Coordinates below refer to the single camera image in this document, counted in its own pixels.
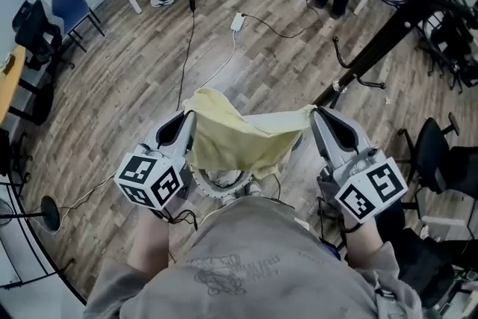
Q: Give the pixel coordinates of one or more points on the white power strip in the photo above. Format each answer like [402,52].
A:
[237,21]

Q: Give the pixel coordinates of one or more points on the person's grey shirt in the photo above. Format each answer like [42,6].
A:
[254,272]

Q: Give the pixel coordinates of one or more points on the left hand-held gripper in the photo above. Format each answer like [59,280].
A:
[142,175]

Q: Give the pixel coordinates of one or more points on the black mesh office chair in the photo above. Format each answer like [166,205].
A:
[425,265]

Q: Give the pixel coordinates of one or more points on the yellow clothes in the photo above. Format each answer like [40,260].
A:
[231,138]

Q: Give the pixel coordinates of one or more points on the black floor stand with pole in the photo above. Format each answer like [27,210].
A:
[373,53]

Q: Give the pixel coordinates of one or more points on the person's left forearm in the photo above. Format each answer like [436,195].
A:
[149,239]

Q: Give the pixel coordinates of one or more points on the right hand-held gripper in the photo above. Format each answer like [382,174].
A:
[384,183]

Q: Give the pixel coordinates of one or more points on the black standing fan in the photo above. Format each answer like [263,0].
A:
[50,213]

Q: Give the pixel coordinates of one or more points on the person's right shoe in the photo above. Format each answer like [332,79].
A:
[254,188]

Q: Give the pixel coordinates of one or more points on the black high-back office chair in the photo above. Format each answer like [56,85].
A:
[37,37]

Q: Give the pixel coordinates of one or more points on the white woven laundry basket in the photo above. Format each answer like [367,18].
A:
[209,190]

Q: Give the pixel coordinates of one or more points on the black armrest office chair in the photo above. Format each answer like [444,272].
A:
[433,153]

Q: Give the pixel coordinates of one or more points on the round wooden table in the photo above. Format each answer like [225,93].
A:
[11,86]

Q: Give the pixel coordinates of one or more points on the blue chair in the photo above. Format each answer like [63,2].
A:
[69,7]

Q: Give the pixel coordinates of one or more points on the person's right forearm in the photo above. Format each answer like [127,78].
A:
[364,243]

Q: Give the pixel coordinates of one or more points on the green tissue box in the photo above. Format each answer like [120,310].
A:
[7,64]

